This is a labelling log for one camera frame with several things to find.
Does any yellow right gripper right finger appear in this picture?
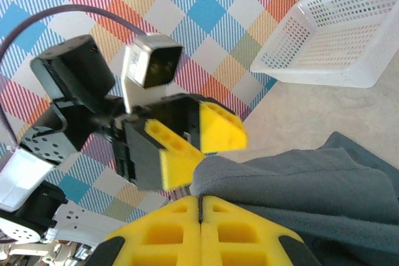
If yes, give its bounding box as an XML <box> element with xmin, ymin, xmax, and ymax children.
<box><xmin>199</xmin><ymin>195</ymin><xmax>322</xmax><ymax>266</ymax></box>

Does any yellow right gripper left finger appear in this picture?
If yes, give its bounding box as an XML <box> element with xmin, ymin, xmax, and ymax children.
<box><xmin>90</xmin><ymin>196</ymin><xmax>203</xmax><ymax>266</ymax></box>

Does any grey-blue t-shirt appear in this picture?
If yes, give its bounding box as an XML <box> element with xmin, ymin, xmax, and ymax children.
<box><xmin>189</xmin><ymin>131</ymin><xmax>399</xmax><ymax>266</ymax></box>

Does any white perforated plastic basket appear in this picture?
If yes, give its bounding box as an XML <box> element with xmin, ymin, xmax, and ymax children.
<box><xmin>250</xmin><ymin>0</ymin><xmax>399</xmax><ymax>89</ymax></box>

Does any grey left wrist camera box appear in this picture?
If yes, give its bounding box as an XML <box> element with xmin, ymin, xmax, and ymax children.
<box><xmin>120</xmin><ymin>32</ymin><xmax>184</xmax><ymax>89</ymax></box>

